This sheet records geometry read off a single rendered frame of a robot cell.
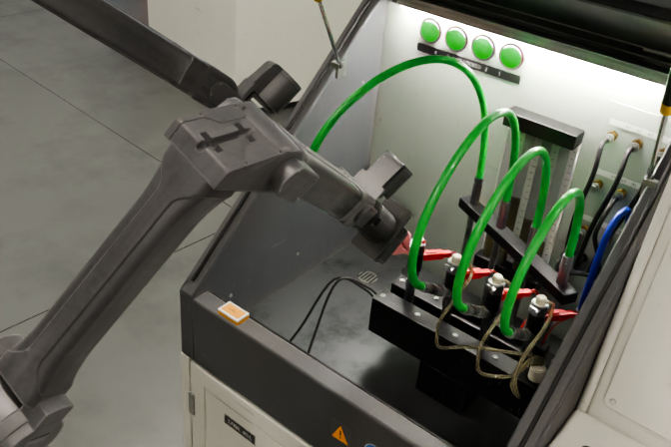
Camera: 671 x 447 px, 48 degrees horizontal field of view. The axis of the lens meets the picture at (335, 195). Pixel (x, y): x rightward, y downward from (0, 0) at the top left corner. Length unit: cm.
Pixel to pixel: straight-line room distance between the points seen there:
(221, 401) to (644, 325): 80
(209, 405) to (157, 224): 92
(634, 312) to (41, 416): 84
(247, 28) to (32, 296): 180
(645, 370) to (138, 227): 81
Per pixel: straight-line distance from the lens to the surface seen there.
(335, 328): 158
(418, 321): 139
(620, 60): 136
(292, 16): 417
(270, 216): 152
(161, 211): 71
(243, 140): 72
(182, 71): 116
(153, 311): 291
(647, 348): 125
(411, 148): 166
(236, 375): 147
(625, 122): 142
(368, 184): 116
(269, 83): 121
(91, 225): 341
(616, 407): 130
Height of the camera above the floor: 187
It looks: 31 degrees down
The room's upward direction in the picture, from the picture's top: 5 degrees clockwise
